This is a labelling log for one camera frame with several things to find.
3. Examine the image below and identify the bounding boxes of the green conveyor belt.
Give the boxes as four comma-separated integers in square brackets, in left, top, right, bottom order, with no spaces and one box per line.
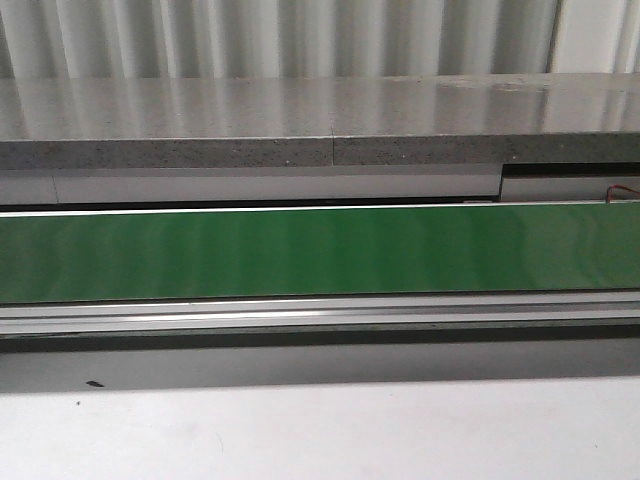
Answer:
[1,202,639,304]

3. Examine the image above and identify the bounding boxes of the grey stone counter slab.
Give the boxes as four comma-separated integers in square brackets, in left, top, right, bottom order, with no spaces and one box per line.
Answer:
[1,74,639,170]

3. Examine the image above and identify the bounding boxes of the white curtain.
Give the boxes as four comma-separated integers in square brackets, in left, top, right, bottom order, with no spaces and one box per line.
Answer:
[1,1,639,79]

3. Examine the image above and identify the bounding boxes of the red wire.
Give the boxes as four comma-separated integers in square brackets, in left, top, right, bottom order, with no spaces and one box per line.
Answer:
[602,184,640,203]

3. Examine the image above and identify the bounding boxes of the aluminium conveyor frame rail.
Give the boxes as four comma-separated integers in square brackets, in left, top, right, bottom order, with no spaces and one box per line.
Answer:
[1,291,639,335]

